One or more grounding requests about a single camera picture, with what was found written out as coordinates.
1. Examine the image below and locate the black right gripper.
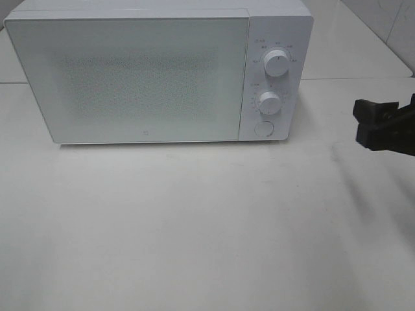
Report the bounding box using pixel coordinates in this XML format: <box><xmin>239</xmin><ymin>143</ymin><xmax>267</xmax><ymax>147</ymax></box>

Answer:
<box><xmin>353</xmin><ymin>93</ymin><xmax>415</xmax><ymax>152</ymax></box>

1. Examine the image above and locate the white microwave door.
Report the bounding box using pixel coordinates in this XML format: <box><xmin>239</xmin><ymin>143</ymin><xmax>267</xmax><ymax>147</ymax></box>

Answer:
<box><xmin>6</xmin><ymin>18</ymin><xmax>248</xmax><ymax>144</ymax></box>

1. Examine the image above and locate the white round door button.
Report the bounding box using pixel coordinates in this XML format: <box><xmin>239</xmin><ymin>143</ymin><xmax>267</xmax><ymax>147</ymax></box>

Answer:
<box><xmin>254</xmin><ymin>121</ymin><xmax>274</xmax><ymax>137</ymax></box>

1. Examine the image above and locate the white microwave oven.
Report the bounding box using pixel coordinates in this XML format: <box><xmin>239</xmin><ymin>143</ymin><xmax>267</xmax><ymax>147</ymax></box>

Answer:
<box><xmin>4</xmin><ymin>1</ymin><xmax>314</xmax><ymax>143</ymax></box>

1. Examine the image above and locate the white timer knob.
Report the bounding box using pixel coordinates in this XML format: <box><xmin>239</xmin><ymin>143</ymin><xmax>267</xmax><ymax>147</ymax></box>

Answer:
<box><xmin>257</xmin><ymin>91</ymin><xmax>283</xmax><ymax>115</ymax></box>

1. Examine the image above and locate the white upper power knob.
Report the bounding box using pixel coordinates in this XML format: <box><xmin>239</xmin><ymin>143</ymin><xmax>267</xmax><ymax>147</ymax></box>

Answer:
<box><xmin>263</xmin><ymin>47</ymin><xmax>291</xmax><ymax>77</ymax></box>

